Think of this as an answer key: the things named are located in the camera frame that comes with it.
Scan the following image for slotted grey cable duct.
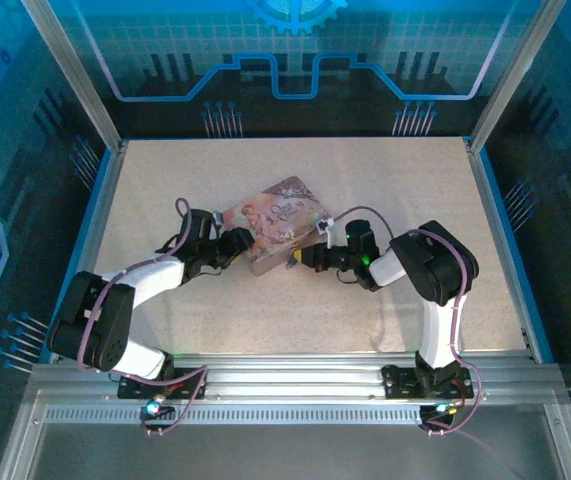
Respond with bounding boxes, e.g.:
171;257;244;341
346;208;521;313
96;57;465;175
43;405;429;426

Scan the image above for black connector box with LED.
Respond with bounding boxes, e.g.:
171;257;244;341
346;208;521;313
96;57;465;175
139;402;176;426
419;402;459;429

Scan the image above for aluminium mounting rail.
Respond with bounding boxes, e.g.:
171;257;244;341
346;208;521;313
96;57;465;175
32;352;566;404

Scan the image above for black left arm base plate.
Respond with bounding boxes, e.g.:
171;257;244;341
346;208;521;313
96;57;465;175
117;366;211;401

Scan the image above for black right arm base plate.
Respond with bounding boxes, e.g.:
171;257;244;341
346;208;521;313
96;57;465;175
382;363;482;401

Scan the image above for aluminium frame post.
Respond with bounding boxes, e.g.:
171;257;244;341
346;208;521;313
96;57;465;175
20;0;125;152
468;0;566;151

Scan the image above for aluminium table side rail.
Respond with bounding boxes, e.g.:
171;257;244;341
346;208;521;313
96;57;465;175
463;138;541;361
49;140;129;361

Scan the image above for thin pink cable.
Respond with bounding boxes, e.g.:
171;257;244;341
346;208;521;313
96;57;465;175
457;432;529;480

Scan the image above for pink storybook tin box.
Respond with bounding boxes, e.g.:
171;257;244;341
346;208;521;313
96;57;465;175
222;175;334;277

